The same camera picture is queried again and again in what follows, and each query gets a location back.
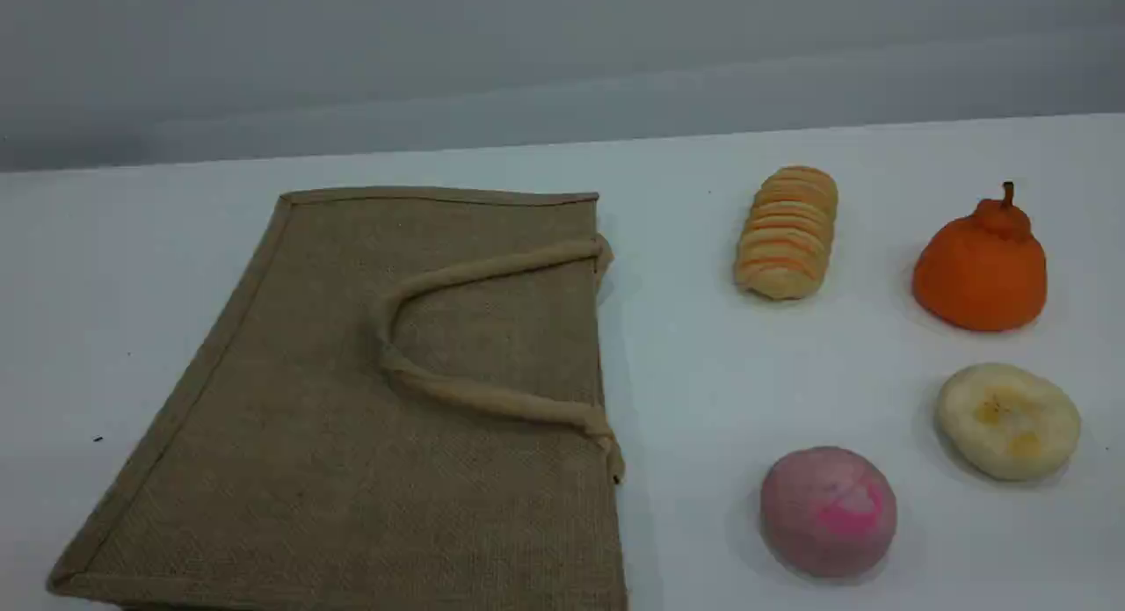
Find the striped orange bread roll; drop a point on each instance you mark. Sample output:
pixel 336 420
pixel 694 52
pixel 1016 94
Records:
pixel 787 233

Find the pink round bun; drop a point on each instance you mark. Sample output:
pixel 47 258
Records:
pixel 826 514

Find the pale yellow round fruit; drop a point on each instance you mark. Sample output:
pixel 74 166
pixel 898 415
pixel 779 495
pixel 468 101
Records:
pixel 1006 422

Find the brown jute bag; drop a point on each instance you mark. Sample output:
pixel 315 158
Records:
pixel 308 461

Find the orange pear-shaped fruit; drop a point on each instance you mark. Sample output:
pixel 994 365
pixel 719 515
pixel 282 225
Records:
pixel 980 272

